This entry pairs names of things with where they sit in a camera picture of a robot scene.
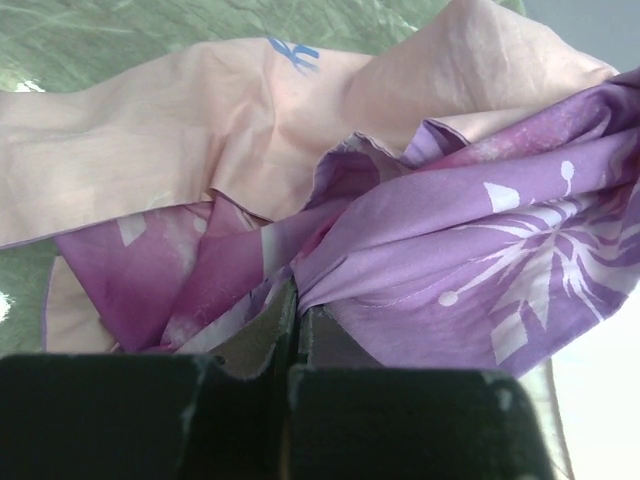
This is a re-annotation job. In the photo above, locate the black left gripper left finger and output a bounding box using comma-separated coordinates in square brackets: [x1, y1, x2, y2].
[1, 282, 298, 479]

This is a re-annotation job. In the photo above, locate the white pillow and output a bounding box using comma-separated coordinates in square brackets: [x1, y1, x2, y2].
[552, 291, 639, 479]

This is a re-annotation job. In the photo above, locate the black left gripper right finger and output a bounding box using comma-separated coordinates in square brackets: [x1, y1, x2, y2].
[287, 308, 553, 479]

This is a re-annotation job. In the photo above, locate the purple printed pillowcase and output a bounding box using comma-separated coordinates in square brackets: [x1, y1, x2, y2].
[0, 0, 640, 480]

